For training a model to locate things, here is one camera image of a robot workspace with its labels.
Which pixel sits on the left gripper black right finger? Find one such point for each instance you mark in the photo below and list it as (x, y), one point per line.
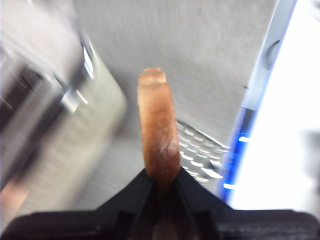
(237, 225)

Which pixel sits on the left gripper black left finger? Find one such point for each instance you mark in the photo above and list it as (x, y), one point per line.
(87, 225)

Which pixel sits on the brown-crusted bread slice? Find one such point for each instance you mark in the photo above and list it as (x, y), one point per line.
(157, 125)

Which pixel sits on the stainless steel toast rack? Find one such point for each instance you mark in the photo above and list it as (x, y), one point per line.
(200, 165)

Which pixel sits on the cream toaster with chrome trim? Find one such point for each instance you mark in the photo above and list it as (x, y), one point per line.
(75, 140)

